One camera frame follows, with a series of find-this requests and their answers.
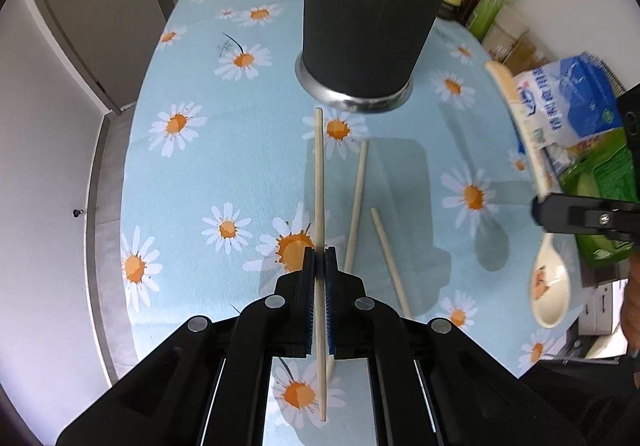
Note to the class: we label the black utensil holder cup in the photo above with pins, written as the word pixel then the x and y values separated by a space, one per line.
pixel 370 16

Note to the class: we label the green packet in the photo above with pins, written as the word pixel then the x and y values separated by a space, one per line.
pixel 610 171

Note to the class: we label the wooden chopstick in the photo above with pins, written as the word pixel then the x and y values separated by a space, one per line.
pixel 356 206
pixel 319 176
pixel 390 261

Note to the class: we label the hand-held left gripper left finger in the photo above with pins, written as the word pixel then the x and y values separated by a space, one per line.
pixel 310 316

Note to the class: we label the cream spoon with picture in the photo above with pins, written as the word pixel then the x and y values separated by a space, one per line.
pixel 550 276

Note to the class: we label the person's right hand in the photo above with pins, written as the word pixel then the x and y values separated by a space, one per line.
pixel 632 306

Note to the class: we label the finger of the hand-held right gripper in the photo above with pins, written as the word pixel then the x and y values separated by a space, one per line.
pixel 565 216

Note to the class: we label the white box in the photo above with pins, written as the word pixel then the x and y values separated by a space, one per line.
pixel 602 311

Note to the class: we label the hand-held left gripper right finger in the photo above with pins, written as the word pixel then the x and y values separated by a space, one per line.
pixel 329 316

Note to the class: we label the white and blue salt bag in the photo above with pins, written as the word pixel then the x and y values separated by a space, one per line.
pixel 575 101

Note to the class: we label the blue daisy print tablecloth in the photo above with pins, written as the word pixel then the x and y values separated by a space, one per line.
pixel 200 166

